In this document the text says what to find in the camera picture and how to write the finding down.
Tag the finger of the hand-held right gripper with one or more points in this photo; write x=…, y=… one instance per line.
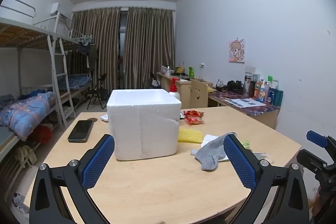
x=316, y=137
x=311, y=159

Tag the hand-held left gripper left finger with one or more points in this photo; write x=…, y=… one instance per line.
x=98, y=161

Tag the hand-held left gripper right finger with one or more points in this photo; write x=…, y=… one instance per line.
x=240, y=161

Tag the green tissue packet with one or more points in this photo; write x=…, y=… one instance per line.
x=245, y=144

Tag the small clear spray bottle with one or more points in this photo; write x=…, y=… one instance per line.
x=262, y=157

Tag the grey sock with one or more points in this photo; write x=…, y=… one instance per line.
x=210, y=153

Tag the white paper tissue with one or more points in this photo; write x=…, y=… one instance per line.
x=210, y=138

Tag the white foam box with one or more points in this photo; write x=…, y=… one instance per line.
x=141, y=129

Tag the yellow foam net sleeve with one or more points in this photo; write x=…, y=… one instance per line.
x=189, y=136

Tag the black smartphone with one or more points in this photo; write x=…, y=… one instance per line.
x=80, y=130

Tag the white paper slip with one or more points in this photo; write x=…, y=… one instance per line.
x=104, y=118

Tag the desk with printed mat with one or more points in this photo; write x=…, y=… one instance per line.
x=262, y=113

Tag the printed paper sheets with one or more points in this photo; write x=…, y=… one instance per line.
x=245, y=102

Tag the red snack packet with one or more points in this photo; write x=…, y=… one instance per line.
x=194, y=121
x=193, y=113

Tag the red cloth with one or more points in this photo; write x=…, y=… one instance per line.
x=40, y=133

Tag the black folding chair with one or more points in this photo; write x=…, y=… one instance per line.
x=98, y=92

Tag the white bottle green cap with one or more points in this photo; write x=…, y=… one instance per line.
x=268, y=87

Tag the orange carton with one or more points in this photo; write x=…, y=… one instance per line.
x=256, y=91

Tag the dark tumbler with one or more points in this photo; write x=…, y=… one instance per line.
x=252, y=88

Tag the beige cloth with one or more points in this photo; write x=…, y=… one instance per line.
x=25, y=155

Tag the black headphones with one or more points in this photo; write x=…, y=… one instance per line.
x=235, y=86

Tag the wooden smiley chair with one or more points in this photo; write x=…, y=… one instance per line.
x=198, y=95

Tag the steel thermos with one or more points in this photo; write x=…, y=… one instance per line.
x=247, y=83

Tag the yellow cloth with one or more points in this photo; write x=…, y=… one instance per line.
x=210, y=89

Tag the blue checked bedding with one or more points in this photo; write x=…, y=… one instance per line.
x=77, y=81

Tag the white bed ladder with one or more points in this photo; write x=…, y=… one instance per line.
x=61, y=82

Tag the wooden drawer desk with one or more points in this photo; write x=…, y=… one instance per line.
x=183, y=94

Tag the blue patterned quilt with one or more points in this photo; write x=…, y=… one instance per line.
x=23, y=111

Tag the white lotion bottle red pump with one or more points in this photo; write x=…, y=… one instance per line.
x=174, y=94

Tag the black folded stand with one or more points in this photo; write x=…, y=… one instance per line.
x=155, y=81

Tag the hanging dark clothes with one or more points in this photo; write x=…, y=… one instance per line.
x=86, y=54

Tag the brown curtain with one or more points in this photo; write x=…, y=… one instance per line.
x=97, y=50
x=147, y=50

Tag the white kettle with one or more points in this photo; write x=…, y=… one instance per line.
x=166, y=70

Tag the white metal bunk bed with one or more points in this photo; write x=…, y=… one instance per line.
x=76, y=41
x=15, y=35

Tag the white air conditioner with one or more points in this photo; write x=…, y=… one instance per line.
x=58, y=11

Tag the cartoon wall poster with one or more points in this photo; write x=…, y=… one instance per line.
x=236, y=51

